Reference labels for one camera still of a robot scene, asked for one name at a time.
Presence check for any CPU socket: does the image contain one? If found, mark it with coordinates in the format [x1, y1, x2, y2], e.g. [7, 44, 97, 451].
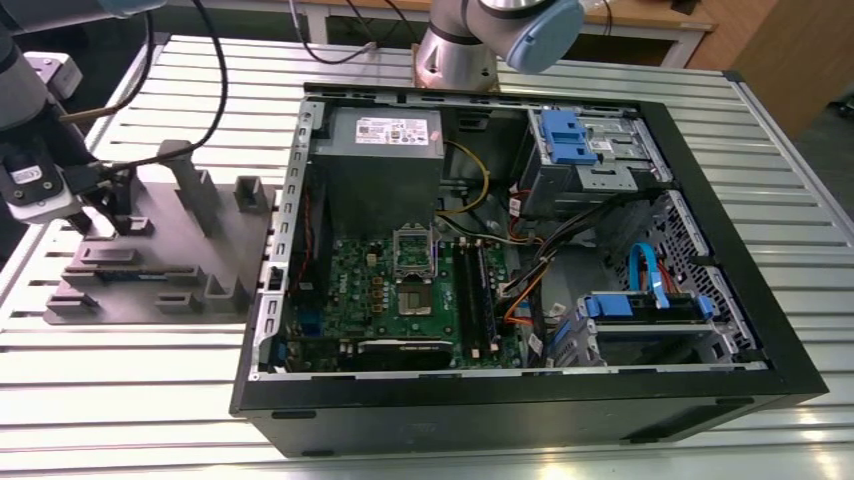
[395, 279, 442, 317]

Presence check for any grey parts rack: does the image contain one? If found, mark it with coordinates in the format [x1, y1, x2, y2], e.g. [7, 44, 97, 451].
[43, 139, 279, 326]

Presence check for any green RAM stick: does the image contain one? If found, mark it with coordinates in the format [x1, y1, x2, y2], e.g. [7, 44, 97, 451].
[92, 269, 168, 281]

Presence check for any grey power supply unit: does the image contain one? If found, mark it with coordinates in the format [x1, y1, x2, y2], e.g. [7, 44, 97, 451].
[309, 104, 447, 231]

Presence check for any metal socket cover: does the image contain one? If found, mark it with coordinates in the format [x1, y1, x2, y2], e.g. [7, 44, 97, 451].
[391, 225, 440, 280]

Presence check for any green motherboard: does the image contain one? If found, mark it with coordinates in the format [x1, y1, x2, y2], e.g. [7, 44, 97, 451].
[285, 234, 528, 374]

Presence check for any black graphics card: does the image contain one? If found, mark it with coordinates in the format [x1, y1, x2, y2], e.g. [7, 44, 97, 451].
[339, 338, 456, 372]

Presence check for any black RAM slot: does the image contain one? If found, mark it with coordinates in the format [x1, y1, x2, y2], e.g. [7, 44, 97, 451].
[458, 238, 486, 355]
[451, 238, 479, 355]
[466, 239, 494, 354]

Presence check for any metal drive cage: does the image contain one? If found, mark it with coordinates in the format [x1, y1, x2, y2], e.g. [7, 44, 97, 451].
[519, 104, 672, 221]

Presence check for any black PC case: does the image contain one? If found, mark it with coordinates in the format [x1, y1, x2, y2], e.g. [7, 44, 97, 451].
[228, 82, 831, 459]

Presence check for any blue disk carrier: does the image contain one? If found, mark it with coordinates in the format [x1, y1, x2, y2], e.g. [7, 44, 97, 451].
[583, 293, 719, 326]

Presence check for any metal disk bay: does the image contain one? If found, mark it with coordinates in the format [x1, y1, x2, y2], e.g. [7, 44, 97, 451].
[576, 292, 759, 369]

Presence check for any wooden cabinet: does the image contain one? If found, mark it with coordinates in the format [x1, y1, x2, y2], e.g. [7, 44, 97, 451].
[686, 0, 854, 141]

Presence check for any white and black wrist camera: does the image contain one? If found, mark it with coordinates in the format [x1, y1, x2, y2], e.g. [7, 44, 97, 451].
[0, 149, 83, 225]

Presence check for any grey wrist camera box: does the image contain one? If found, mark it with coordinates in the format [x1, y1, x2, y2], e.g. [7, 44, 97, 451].
[24, 51, 85, 101]

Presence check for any thin black camera cable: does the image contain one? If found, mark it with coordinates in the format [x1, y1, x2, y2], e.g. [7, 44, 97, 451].
[57, 9, 156, 125]

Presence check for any thick black camera cable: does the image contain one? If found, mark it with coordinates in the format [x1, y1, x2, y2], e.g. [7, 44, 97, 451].
[63, 0, 229, 194]

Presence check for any grey loose cable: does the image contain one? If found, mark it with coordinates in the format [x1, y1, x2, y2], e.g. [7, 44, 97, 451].
[289, 0, 381, 64]

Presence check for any yellow power wire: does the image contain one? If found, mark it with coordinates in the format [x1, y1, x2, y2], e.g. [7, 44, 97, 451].
[436, 139, 492, 216]

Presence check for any orange wire bundle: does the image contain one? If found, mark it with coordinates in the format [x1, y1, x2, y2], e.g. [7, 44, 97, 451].
[503, 278, 546, 329]

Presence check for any blue plastic bracket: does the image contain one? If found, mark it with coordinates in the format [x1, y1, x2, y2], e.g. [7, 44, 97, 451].
[540, 109, 599, 165]

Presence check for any black cable bundle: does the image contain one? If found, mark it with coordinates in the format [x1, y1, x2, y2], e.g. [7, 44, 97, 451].
[499, 192, 662, 296]

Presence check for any wooden desk with white frame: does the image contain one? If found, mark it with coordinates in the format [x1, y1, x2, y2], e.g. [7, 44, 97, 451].
[292, 0, 719, 69]

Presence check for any blue data wire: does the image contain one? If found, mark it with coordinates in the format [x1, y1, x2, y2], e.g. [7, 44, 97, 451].
[628, 242, 672, 310]

